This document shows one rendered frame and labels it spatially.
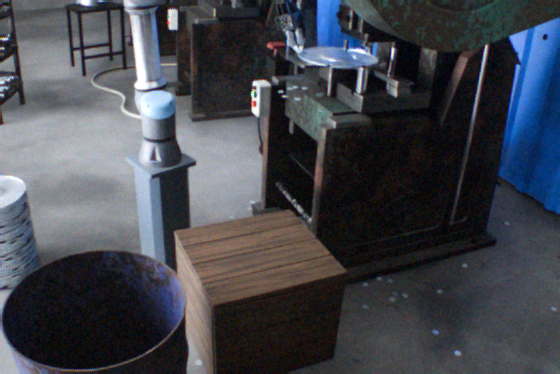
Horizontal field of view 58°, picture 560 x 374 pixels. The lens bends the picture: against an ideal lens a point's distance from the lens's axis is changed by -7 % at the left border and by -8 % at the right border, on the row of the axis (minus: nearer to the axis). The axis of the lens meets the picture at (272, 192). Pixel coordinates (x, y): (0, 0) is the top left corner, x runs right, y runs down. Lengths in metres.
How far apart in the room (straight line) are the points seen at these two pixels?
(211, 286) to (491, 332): 1.04
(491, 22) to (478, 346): 1.07
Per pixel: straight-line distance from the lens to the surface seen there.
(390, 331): 1.92
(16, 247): 2.09
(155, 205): 1.92
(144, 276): 1.42
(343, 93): 1.95
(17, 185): 2.15
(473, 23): 1.71
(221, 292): 1.45
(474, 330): 2.01
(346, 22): 1.98
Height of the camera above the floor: 1.27
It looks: 28 degrees down
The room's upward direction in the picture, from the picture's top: 3 degrees clockwise
